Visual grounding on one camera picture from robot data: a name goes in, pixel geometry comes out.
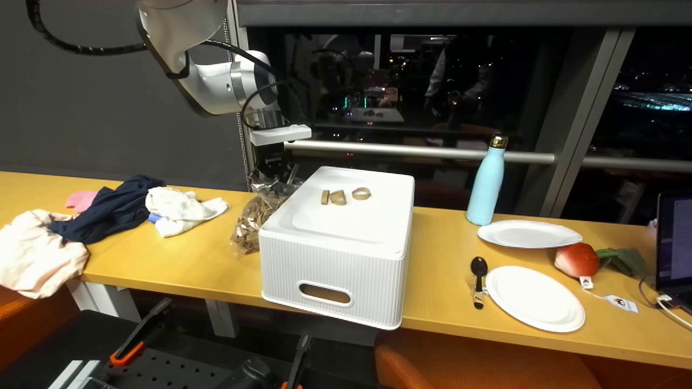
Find white charger cable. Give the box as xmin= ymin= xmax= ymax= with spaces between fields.
xmin=637 ymin=276 xmax=692 ymax=333

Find metal window railing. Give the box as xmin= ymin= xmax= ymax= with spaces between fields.
xmin=283 ymin=141 xmax=692 ymax=173

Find pale pink cloth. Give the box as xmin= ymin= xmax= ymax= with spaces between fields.
xmin=0 ymin=209 xmax=89 ymax=299

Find orange handled clamp lower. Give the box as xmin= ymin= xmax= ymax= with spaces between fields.
xmin=108 ymin=299 xmax=171 ymax=368

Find white crumpled cloth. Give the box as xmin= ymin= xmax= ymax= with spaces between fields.
xmin=145 ymin=186 xmax=230 ymax=237

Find orange chair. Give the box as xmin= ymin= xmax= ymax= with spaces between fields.
xmin=374 ymin=341 xmax=692 ymax=389

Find navy blue cloth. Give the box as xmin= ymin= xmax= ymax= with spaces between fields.
xmin=48 ymin=174 xmax=163 ymax=243

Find red toy apple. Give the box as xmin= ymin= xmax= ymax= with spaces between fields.
xmin=554 ymin=242 xmax=602 ymax=279

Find white plate near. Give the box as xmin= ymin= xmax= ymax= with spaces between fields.
xmin=488 ymin=265 xmax=586 ymax=333

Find clear bag of pretzels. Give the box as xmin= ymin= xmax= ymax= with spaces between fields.
xmin=232 ymin=182 xmax=296 ymax=255

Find pink small cloth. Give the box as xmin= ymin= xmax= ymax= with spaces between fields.
xmin=66 ymin=189 xmax=98 ymax=211

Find white plate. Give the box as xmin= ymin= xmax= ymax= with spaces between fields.
xmin=479 ymin=221 xmax=583 ymax=249
xmin=488 ymin=265 xmax=586 ymax=333

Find black spoon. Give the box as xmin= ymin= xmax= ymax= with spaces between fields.
xmin=471 ymin=257 xmax=490 ymax=308

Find light blue water bottle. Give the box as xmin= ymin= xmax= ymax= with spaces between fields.
xmin=467 ymin=136 xmax=509 ymax=224

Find brown pretzel piece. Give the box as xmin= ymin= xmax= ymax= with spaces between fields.
xmin=320 ymin=189 xmax=349 ymax=205

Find white plate far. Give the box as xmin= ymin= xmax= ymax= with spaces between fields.
xmin=479 ymin=221 xmax=583 ymax=249

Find white plastic basket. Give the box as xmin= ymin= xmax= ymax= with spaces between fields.
xmin=261 ymin=166 xmax=415 ymax=330

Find laptop computer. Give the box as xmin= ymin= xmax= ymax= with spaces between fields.
xmin=655 ymin=193 xmax=692 ymax=311

